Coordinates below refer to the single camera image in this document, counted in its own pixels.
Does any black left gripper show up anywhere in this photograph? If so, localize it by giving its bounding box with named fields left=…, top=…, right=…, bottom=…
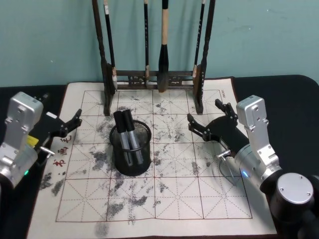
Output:
left=27, top=93, right=83, bottom=167

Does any black brush with white tip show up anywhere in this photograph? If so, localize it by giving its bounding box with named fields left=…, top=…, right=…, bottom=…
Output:
left=103, top=0, right=119, bottom=95

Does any ink-stained grid calligraphy mat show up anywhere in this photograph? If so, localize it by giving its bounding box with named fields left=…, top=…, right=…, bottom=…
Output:
left=26, top=76, right=279, bottom=239

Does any large tan-handled calligraphy brush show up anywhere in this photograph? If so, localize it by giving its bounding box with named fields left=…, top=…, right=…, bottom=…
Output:
left=157, top=0, right=171, bottom=94

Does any thin black calligraphy brush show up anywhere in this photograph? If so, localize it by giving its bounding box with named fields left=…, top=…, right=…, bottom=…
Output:
left=143, top=0, right=151, bottom=89
left=192, top=0, right=208, bottom=79

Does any grey marker with black cap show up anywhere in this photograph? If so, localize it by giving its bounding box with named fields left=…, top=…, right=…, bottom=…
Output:
left=121, top=109, right=145, bottom=165
left=113, top=111, right=135, bottom=167

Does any black table cloth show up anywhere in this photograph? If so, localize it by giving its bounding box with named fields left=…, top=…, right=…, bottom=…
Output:
left=0, top=74, right=319, bottom=239

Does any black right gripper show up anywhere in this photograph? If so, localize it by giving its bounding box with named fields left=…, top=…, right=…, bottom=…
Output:
left=187, top=98, right=250, bottom=153

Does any black mesh pen holder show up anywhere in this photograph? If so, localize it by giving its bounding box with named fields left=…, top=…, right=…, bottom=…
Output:
left=109, top=119, right=153, bottom=177

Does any dark wooden brush rack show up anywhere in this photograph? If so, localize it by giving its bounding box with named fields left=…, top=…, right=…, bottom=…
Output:
left=91, top=0, right=216, bottom=117

